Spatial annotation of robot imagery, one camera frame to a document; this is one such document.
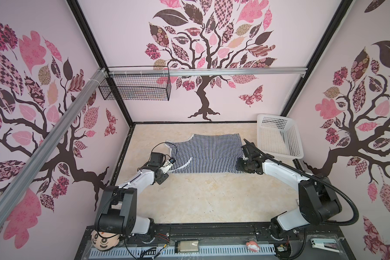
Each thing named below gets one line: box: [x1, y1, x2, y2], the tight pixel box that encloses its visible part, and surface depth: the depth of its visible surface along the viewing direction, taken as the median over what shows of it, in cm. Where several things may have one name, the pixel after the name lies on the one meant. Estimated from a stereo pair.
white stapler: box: [309, 238, 340, 253], surface depth 71 cm
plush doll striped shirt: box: [91, 222, 125, 251], surface depth 46 cm
